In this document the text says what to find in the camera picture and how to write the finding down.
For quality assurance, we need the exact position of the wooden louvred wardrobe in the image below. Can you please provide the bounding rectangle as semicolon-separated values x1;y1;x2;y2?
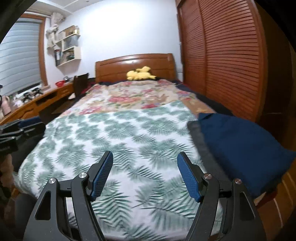
175;0;270;123

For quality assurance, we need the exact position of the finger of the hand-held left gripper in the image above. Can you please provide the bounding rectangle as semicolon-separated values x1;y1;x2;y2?
23;123;47;138
18;116;40;129

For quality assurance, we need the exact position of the floral blanket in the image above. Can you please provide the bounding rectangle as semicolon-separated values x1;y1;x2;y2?
61;79;216;116

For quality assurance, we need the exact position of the dark grey folded cloth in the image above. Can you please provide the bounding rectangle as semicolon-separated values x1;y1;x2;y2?
187;120;234;186

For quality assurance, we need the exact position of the wooden desk cabinet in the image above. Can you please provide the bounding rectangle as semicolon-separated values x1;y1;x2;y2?
0;82;75;126

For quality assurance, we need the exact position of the dark wooden chair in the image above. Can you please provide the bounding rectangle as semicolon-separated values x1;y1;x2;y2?
68;73;90;100

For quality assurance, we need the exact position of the person's left hand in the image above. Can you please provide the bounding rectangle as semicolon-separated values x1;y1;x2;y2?
0;154;15;187

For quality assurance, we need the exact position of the window with grey blind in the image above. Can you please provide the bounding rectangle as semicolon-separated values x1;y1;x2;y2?
0;13;49;96

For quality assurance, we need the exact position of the wooden bed headboard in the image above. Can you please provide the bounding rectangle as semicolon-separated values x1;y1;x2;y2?
95;53;177;84

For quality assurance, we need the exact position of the white wall shelf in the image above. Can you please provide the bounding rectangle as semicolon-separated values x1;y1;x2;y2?
55;25;82;67

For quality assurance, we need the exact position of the tied cream curtain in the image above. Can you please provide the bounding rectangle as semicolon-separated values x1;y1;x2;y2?
46;11;66;49

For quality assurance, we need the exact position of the navy blue suit jacket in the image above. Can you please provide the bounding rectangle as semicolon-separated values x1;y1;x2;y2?
198;112;296;200

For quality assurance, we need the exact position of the yellow plush toy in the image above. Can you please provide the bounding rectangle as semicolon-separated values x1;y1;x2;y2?
126;66;156;81

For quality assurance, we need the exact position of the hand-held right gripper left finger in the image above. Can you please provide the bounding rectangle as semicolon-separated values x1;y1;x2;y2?
23;151;114;241

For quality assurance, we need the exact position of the pink jug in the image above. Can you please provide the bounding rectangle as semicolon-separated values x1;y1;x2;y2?
0;95;11;116

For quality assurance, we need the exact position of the person's dark clothing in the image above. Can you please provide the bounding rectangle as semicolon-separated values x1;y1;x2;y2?
0;185;35;241

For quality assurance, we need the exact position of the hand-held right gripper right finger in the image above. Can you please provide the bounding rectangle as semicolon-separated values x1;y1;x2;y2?
177;152;263;241

